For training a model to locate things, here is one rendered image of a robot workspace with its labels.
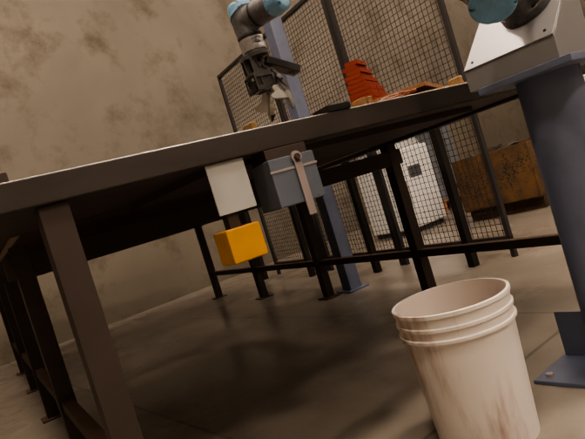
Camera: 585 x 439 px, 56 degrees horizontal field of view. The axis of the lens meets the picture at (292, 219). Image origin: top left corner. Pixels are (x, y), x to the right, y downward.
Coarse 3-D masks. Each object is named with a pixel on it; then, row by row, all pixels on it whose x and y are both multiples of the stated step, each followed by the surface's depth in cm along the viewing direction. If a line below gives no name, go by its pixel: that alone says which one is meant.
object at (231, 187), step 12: (216, 168) 128; (228, 168) 129; (240, 168) 131; (216, 180) 127; (228, 180) 129; (240, 180) 130; (216, 192) 127; (228, 192) 128; (240, 192) 130; (252, 192) 132; (216, 204) 127; (228, 204) 128; (240, 204) 130; (252, 204) 131
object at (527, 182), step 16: (512, 144) 521; (528, 144) 487; (464, 160) 521; (480, 160) 512; (496, 160) 502; (512, 160) 493; (528, 160) 484; (464, 176) 524; (480, 176) 515; (496, 176) 505; (512, 176) 496; (528, 176) 487; (464, 192) 528; (480, 192) 518; (512, 192) 499; (528, 192) 490; (544, 192) 492; (512, 208) 512; (528, 208) 502
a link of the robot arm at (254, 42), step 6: (252, 36) 161; (258, 36) 161; (240, 42) 162; (246, 42) 161; (252, 42) 161; (258, 42) 161; (264, 42) 163; (240, 48) 163; (246, 48) 161; (252, 48) 161; (258, 48) 161; (246, 54) 163
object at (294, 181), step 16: (304, 144) 139; (256, 160) 137; (272, 160) 132; (288, 160) 135; (304, 160) 137; (256, 176) 138; (272, 176) 132; (288, 176) 134; (304, 176) 136; (272, 192) 134; (288, 192) 134; (304, 192) 135; (320, 192) 138; (272, 208) 136
